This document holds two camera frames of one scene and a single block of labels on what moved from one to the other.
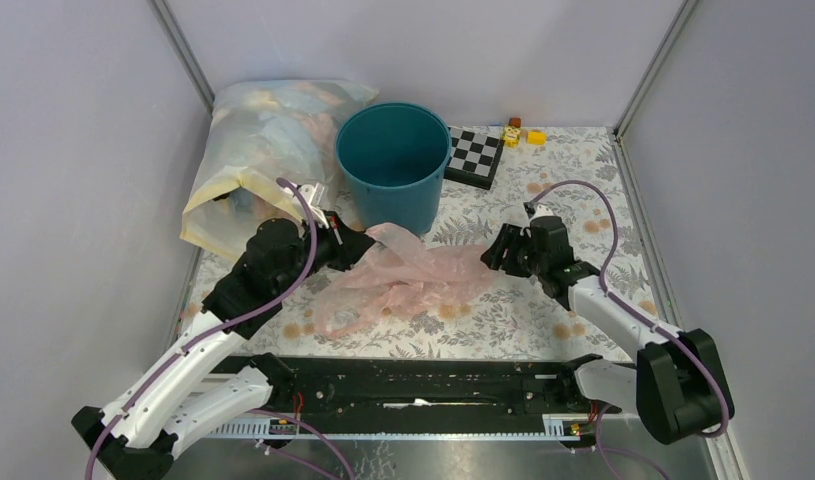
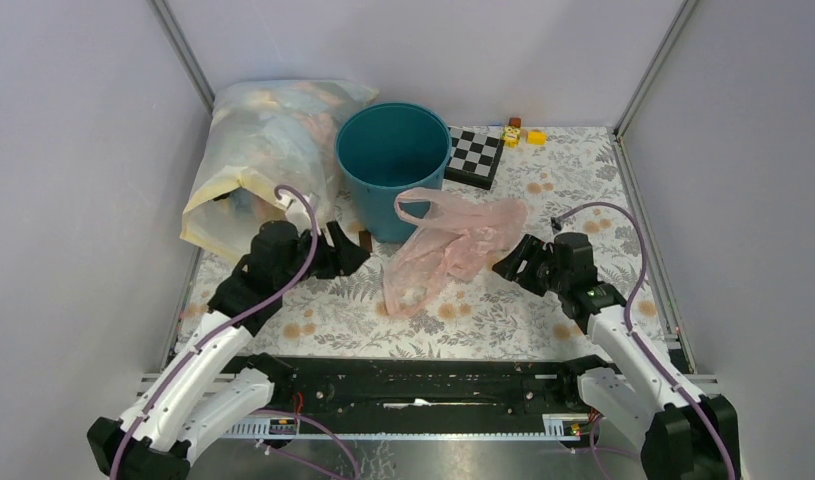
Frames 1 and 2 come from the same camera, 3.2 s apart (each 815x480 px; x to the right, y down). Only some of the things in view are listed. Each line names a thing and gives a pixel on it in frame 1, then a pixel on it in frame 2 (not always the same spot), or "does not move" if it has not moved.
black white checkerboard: (473, 157) does not move
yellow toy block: (536, 137) does not move
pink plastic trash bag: (397, 268) → (454, 239)
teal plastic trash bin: (394, 153) does not move
